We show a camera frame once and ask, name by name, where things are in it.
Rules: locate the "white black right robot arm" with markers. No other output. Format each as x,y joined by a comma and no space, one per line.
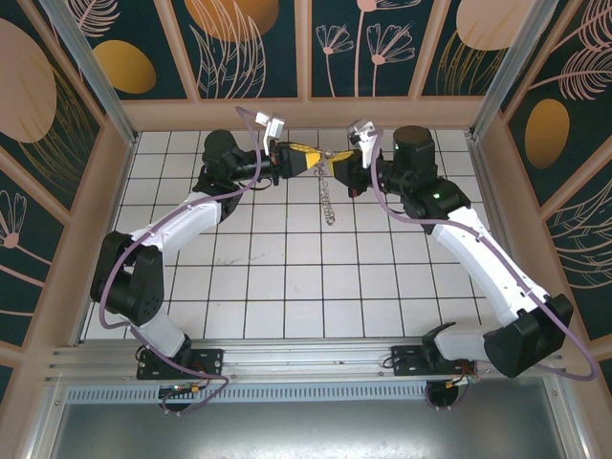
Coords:
478,268

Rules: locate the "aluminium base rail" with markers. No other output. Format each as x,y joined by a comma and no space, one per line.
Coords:
306,358

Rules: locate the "aluminium table edge rail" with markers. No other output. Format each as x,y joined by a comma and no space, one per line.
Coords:
484,191

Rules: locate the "grey metal shelf plate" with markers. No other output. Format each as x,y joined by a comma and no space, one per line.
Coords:
306,430

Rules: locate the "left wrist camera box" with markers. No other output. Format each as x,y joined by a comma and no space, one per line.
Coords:
273,126

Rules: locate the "aluminium frame post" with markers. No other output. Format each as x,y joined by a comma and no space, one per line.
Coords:
93,76
502,72

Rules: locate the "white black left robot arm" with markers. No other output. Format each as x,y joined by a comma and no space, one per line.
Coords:
181,225

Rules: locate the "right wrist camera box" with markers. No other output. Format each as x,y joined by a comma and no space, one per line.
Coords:
363,136

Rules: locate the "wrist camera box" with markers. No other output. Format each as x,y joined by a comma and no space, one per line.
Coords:
363,136
273,126

